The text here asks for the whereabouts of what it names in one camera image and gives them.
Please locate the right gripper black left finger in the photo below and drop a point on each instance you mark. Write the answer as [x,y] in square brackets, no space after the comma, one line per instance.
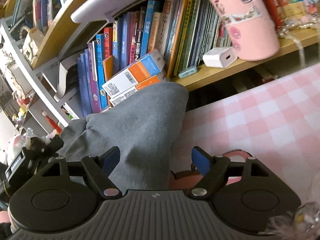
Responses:
[64,194]

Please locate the pink checked cartoon desk mat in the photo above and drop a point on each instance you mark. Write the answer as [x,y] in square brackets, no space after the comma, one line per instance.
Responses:
[277,122]

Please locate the small teal eraser case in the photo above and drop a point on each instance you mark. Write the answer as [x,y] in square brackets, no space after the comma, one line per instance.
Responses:
[188,72]

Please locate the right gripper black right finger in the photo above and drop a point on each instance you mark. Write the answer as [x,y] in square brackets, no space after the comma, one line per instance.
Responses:
[245,195]

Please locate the white quilted small handbag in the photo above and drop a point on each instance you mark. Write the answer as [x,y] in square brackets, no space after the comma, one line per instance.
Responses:
[32,43]

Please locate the row of colourful upright books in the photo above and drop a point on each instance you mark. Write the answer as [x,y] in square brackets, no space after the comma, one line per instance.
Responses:
[181,34]

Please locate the white usb wall charger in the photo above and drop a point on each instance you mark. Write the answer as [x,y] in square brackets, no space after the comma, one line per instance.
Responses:
[220,57]

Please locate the pink sticker-covered tumbler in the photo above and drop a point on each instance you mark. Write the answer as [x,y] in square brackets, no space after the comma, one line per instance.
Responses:
[250,27]

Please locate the furry grey keychain charm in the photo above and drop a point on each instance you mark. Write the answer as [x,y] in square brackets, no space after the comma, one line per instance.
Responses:
[301,224]

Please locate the wooden and white bookshelf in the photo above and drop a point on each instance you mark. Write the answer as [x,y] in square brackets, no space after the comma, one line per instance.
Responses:
[62,53]

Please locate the red tassel ornament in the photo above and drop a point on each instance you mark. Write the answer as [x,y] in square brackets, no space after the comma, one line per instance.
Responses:
[54,125]

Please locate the grey sweatshirt garment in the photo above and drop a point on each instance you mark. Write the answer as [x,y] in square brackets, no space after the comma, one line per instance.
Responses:
[144,126]

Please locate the orange and blue boxed book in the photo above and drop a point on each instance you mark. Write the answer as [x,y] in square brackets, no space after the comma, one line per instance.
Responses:
[146,71]

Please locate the white side shelf unit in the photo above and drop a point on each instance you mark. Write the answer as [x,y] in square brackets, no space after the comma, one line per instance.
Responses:
[42,83]

